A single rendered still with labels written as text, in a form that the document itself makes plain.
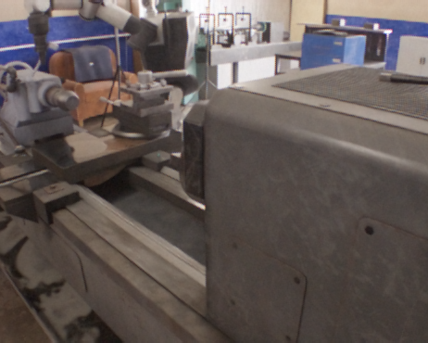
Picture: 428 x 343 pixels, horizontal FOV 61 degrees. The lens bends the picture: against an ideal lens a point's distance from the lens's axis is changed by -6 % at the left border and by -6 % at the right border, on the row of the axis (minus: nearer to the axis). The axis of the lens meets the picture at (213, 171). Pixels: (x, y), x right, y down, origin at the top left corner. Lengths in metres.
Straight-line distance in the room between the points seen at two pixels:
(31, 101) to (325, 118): 1.52
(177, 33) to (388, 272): 1.70
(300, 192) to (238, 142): 0.12
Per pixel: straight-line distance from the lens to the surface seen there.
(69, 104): 1.66
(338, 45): 2.91
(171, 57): 2.06
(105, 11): 1.91
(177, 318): 0.90
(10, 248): 2.05
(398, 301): 0.53
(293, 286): 0.62
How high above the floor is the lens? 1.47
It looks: 24 degrees down
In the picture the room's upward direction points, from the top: straight up
